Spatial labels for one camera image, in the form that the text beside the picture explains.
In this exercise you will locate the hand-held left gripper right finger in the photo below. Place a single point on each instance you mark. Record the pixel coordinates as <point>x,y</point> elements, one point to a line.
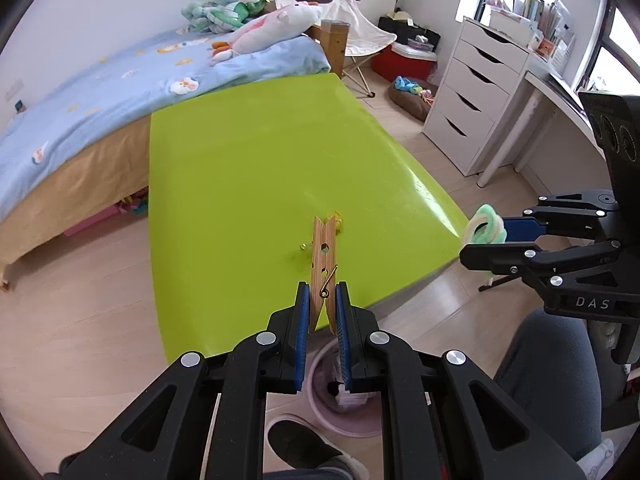
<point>342,340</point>

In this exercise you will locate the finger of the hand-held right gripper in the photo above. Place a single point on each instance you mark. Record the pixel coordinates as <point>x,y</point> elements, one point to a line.
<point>500,257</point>
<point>520,228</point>

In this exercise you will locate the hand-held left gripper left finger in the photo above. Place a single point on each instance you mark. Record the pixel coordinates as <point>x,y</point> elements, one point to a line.
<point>301,340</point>

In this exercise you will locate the green white cloth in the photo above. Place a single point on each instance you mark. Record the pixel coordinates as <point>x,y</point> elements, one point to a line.
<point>487,217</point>

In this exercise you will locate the wooden clothespin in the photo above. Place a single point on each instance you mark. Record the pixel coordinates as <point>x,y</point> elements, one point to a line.
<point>324,260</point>

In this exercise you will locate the pink trash bin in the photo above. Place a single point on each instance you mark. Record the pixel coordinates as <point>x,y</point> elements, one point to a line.
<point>350,427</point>

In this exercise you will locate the person's right hand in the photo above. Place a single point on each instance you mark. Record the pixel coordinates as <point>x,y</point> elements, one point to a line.
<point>606,335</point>

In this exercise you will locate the black slipper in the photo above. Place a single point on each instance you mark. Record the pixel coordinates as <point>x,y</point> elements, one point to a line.
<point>300,445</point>

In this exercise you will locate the person's grey trouser leg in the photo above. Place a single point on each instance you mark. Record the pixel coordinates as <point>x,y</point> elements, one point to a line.
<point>540,370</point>

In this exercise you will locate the small yellow wrapper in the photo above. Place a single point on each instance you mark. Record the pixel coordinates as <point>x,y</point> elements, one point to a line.
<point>340,220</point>

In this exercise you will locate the white drawer cabinet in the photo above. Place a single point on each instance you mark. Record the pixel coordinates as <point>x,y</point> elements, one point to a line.
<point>465,105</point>

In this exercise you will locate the white desk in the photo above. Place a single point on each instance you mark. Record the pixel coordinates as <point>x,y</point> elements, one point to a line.
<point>545,91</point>

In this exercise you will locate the pink soft toy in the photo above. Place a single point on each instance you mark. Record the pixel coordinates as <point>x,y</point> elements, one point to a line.
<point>428,96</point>

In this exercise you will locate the brown pet bed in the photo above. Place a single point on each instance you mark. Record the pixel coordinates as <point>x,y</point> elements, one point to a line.
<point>407,104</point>

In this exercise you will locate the blue soft toy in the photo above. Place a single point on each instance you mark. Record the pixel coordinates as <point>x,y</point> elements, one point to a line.
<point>407,85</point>

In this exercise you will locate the white printed cloth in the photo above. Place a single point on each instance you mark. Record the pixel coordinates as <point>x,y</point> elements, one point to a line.
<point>597,460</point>

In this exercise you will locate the red storage box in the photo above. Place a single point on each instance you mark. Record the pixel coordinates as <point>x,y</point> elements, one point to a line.
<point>395,66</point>

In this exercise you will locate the row of books and papers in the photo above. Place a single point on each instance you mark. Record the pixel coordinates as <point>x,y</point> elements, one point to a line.
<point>542,15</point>

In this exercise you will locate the black bag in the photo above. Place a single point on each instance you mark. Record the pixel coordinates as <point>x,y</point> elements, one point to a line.
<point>395,28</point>

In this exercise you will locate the pink box under bed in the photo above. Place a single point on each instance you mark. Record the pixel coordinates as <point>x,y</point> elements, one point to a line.
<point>92,222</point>

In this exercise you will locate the beige hat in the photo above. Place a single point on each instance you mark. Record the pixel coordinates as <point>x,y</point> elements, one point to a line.
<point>400,16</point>

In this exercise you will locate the white folding chair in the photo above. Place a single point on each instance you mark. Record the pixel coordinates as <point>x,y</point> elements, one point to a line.
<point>360,30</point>

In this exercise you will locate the wooden bed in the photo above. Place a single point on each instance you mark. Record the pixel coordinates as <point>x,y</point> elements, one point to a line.
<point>65,185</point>

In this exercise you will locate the white pink plush toy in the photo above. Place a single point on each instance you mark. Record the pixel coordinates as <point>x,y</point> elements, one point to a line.
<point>270,27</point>

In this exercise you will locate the green striped plush toy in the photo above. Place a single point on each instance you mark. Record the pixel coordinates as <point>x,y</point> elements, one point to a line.
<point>235,17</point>

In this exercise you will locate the light green plush toy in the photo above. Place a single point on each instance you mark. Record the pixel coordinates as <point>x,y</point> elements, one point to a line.
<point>200,10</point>

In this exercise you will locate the small bedside clock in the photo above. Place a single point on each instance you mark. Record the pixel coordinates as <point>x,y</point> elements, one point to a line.
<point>19,106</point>

